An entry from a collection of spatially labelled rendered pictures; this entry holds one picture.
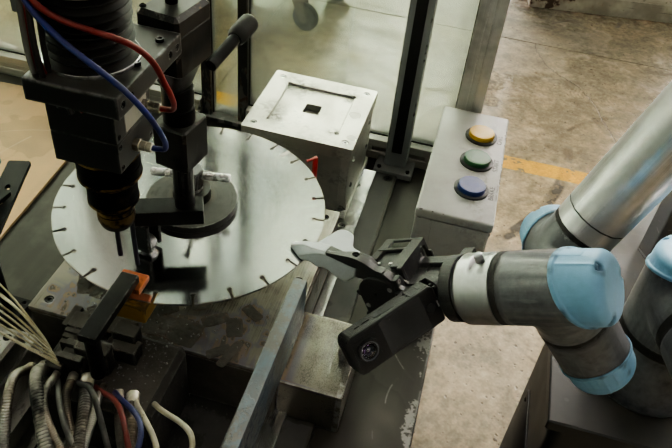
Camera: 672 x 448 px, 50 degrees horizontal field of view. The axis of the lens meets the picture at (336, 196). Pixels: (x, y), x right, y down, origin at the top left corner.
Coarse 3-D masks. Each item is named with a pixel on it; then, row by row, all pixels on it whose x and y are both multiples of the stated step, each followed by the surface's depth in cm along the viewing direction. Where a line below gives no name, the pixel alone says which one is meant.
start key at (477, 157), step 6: (468, 150) 109; (474, 150) 110; (480, 150) 110; (468, 156) 108; (474, 156) 108; (480, 156) 108; (486, 156) 109; (468, 162) 108; (474, 162) 107; (480, 162) 107; (486, 162) 107; (480, 168) 107
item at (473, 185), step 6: (462, 180) 104; (468, 180) 104; (474, 180) 104; (480, 180) 104; (462, 186) 103; (468, 186) 103; (474, 186) 103; (480, 186) 103; (462, 192) 103; (468, 192) 102; (474, 192) 102; (480, 192) 102
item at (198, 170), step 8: (152, 168) 85; (160, 168) 85; (168, 168) 85; (200, 168) 85; (168, 176) 85; (200, 176) 85; (208, 176) 85; (216, 176) 85; (224, 176) 85; (200, 184) 86
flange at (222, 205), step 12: (168, 180) 90; (204, 180) 88; (156, 192) 88; (168, 192) 88; (204, 192) 86; (216, 192) 89; (228, 192) 89; (204, 204) 87; (216, 204) 87; (228, 204) 87; (204, 216) 85; (216, 216) 86; (228, 216) 86; (168, 228) 84; (180, 228) 84; (192, 228) 84; (204, 228) 84
